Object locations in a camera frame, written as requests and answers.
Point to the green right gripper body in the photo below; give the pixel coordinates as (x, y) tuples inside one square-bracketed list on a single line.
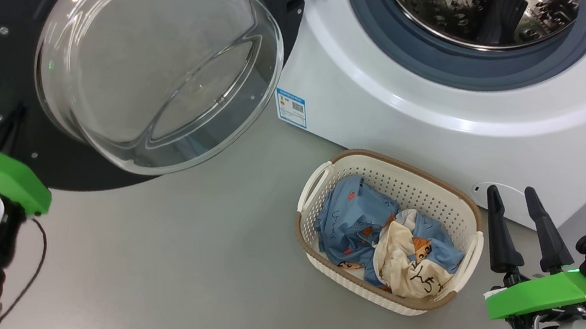
[(542, 298)]

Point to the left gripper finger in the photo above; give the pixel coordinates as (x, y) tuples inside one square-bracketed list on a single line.
[(10, 129)]

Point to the white front-load washing machine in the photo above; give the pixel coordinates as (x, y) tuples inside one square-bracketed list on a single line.
[(439, 142)]

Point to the round white filter cover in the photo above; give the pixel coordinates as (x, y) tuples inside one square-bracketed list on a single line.
[(513, 196)]

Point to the black round glass washer door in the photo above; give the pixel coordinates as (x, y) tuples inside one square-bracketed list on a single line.
[(14, 0)]

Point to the stainless steel washing machine drum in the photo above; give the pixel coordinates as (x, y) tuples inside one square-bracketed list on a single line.
[(454, 12)]

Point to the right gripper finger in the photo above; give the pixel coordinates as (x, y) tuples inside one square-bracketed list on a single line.
[(502, 243), (551, 243)]

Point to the cream garment with black print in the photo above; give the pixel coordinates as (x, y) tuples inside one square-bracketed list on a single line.
[(398, 259)]

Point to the blue cartoon print garment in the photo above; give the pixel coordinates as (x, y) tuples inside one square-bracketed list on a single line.
[(347, 220)]

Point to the cream basket with brown rim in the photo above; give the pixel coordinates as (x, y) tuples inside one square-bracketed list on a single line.
[(401, 185)]

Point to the blue energy label sticker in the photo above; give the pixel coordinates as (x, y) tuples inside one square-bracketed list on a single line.
[(291, 108)]

